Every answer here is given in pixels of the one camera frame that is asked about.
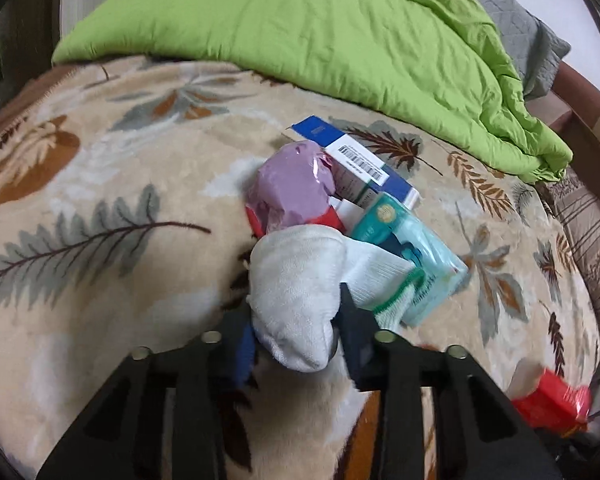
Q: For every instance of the green quilt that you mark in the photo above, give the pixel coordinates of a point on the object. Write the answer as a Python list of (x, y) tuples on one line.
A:
[(305, 35)]

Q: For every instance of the small red packet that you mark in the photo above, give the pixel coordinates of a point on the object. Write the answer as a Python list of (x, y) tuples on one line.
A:
[(330, 217)]

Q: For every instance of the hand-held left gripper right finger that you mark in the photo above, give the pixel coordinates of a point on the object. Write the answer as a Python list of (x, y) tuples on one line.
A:
[(352, 340)]

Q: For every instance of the leaf print beige blanket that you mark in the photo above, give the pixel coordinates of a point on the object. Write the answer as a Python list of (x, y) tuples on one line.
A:
[(105, 260)]

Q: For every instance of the grey quilted pillow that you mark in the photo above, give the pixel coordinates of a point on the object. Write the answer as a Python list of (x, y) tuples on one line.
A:
[(520, 25)]

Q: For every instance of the red plastic basket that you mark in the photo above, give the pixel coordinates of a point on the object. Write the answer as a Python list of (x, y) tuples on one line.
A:
[(550, 400)]

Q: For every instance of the teal tissue packet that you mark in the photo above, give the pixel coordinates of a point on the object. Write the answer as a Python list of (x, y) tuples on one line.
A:
[(420, 250)]

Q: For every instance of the purple plastic packet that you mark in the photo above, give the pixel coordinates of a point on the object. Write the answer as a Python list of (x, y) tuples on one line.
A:
[(290, 185)]

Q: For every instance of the striped beige pillow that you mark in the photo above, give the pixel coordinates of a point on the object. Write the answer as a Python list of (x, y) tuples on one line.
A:
[(590, 240)]

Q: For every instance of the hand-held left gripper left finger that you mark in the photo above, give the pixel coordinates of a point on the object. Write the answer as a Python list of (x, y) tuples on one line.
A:
[(240, 360)]

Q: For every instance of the white sock with green cuff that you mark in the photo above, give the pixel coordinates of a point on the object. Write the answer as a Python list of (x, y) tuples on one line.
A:
[(300, 290)]

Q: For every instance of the blue and white box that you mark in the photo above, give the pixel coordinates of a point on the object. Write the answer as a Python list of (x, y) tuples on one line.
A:
[(360, 160)]

